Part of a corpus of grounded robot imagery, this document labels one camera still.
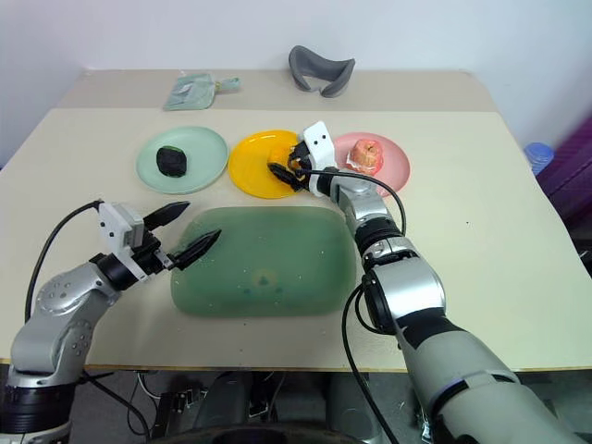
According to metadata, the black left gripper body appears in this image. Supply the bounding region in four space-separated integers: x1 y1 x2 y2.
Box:
130 229 176 277

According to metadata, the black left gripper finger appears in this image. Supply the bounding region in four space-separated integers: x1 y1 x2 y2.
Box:
142 200 191 231
166 228 223 272

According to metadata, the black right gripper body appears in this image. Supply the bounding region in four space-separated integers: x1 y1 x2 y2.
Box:
286 141 315 173

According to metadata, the yellow plate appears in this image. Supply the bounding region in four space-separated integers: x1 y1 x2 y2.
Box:
228 129 310 200

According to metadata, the green plate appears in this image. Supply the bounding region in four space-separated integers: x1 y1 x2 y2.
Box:
135 126 229 195

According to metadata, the pink plate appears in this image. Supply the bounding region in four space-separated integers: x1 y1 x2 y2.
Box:
332 132 412 198

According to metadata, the dark green avocado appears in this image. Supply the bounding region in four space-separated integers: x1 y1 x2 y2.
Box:
154 145 189 178

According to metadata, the pink apple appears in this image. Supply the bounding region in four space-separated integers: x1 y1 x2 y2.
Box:
342 138 386 176

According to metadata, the green translucent tray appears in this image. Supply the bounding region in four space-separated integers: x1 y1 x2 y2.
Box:
168 205 358 319

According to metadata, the grey curved cushion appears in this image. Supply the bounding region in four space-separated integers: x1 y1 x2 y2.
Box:
288 44 357 98

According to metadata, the green plastic pouch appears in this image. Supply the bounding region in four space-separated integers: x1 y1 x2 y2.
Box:
161 73 241 112

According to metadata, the blue bottle cap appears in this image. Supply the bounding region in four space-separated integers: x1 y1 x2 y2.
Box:
523 142 556 178

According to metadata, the purple object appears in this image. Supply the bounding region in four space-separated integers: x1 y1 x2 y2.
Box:
539 115 592 232

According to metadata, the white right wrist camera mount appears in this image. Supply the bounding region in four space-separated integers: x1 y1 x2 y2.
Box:
302 120 339 199

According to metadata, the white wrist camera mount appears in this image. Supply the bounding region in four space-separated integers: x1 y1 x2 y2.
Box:
302 120 339 199
98 201 154 281

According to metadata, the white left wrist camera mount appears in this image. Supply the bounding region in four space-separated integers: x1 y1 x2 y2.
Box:
98 201 154 281

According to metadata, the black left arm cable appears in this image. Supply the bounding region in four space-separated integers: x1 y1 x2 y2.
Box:
23 199 103 325

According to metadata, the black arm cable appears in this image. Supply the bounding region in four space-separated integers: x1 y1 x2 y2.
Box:
295 166 408 444
23 199 103 325

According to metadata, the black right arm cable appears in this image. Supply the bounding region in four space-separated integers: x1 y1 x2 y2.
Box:
295 166 408 444

